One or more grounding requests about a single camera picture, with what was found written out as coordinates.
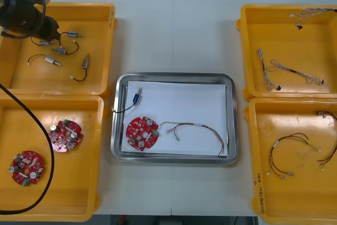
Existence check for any metal solenoid with black cable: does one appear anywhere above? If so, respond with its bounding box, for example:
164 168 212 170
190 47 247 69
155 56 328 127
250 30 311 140
27 54 63 67
31 35 59 48

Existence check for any steel tray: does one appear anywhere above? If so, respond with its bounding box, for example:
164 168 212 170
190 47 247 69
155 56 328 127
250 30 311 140
110 73 240 164

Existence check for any red and green wire harness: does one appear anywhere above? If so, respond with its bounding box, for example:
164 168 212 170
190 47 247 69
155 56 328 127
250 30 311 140
265 132 323 180

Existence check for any black cable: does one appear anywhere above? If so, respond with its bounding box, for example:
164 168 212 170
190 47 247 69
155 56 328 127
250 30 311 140
0 82 55 214

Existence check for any white twisted wire harness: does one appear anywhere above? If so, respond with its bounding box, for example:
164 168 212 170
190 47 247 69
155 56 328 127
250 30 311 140
289 7 337 30
256 47 282 93
265 60 325 85

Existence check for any yellow-orange plastic bin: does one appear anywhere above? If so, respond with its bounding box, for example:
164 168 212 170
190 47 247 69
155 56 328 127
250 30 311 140
236 4 337 102
243 97 337 225
0 2 118 96
0 93 106 222

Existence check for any thin multicolour wire harness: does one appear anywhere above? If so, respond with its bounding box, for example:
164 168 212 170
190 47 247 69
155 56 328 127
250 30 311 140
157 121 225 157

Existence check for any round red circuit board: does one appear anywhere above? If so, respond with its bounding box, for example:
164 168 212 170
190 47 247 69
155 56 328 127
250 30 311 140
8 150 44 188
48 119 85 154
125 115 161 152

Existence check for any white sheet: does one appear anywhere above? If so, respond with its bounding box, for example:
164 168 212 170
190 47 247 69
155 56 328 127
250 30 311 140
121 80 229 157

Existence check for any blue label metal solenoid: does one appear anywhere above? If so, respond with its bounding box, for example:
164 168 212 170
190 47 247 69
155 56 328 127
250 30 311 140
112 87 145 114
50 40 80 56
58 31 84 47

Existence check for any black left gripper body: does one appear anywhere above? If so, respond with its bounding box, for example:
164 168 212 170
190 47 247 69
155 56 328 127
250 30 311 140
34 16 60 42

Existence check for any multicolour harness with metal terminal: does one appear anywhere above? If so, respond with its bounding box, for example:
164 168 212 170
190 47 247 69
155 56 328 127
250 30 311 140
315 110 337 173

